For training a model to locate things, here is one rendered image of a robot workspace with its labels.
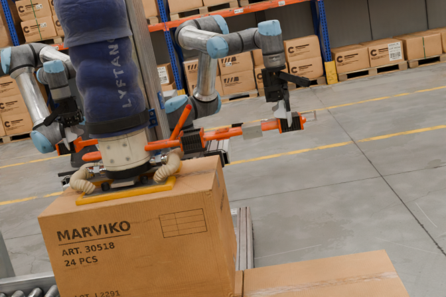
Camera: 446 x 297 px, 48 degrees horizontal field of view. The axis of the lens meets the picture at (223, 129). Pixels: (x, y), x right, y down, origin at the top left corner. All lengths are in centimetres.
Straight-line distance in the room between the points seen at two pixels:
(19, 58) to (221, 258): 138
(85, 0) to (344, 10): 893
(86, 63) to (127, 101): 18
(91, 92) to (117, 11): 28
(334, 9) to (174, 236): 893
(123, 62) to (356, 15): 892
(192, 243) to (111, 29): 76
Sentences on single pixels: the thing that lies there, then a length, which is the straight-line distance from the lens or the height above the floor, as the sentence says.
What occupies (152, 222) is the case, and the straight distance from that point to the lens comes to 169.
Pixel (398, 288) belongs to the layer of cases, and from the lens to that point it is 198.
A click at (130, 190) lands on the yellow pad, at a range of 173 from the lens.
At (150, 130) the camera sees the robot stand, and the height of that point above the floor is 111.
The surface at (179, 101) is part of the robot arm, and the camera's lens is 230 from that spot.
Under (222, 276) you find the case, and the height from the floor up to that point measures 76.
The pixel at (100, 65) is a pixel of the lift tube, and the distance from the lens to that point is 169.
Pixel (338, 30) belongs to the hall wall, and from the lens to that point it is 1037.
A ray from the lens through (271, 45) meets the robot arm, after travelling 169.
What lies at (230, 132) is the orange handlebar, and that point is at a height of 121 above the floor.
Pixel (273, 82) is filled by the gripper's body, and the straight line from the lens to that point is 173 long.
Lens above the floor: 162
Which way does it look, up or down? 13 degrees down
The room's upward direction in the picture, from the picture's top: 11 degrees counter-clockwise
